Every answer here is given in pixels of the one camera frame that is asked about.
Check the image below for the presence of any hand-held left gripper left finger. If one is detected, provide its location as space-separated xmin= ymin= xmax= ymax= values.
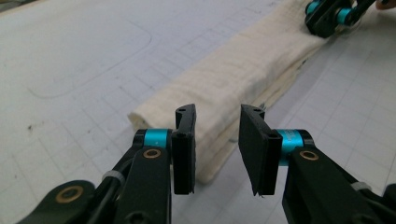
xmin=171 ymin=104 xmax=197 ymax=196

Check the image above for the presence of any cream printed cloth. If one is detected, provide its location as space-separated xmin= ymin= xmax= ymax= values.
xmin=127 ymin=0 xmax=344 ymax=185

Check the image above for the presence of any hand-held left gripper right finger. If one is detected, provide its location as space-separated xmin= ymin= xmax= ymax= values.
xmin=238 ymin=104 xmax=283 ymax=197

